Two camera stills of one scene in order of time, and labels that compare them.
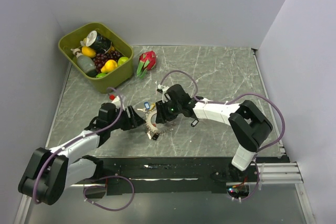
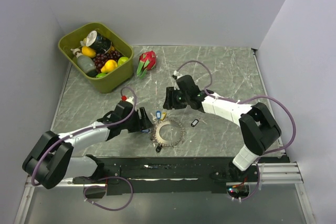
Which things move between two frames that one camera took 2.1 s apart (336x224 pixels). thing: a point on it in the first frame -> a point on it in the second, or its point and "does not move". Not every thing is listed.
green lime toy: (99, 75) does not move
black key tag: (155, 137) -> (158, 149)
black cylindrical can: (98, 42) does not move
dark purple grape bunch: (100, 59) does not move
